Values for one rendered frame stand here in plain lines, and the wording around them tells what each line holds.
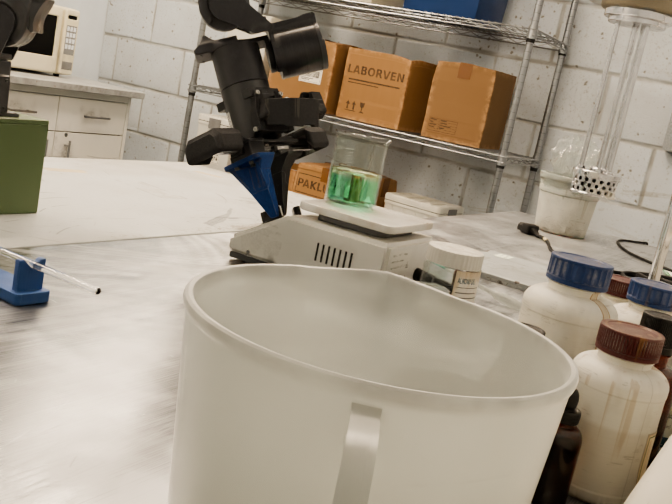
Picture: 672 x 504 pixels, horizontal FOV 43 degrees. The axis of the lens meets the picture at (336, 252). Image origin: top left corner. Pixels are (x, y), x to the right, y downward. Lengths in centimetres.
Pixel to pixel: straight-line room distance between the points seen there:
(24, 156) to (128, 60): 352
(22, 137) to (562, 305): 65
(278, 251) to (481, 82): 222
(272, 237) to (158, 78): 348
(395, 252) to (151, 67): 361
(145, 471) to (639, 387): 29
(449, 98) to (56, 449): 274
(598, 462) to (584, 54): 288
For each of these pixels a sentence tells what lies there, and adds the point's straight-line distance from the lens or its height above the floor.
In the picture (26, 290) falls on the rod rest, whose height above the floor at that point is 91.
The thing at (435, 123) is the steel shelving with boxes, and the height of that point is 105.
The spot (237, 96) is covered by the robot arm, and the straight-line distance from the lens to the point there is 99.
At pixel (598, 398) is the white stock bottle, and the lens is 55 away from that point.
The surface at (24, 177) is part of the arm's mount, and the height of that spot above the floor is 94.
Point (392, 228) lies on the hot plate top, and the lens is 89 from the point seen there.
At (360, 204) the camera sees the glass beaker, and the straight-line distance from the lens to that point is 95.
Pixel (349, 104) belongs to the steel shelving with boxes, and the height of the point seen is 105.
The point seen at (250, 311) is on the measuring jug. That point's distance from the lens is 32.
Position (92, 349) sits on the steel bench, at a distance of 65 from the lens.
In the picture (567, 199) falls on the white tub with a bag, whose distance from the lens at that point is 187.
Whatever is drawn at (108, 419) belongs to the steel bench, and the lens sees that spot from 54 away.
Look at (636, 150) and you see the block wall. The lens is 330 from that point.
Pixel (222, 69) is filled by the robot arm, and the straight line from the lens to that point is 100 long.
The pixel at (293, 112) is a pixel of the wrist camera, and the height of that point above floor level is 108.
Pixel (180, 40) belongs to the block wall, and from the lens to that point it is 433.
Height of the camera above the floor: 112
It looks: 11 degrees down
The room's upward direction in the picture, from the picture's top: 12 degrees clockwise
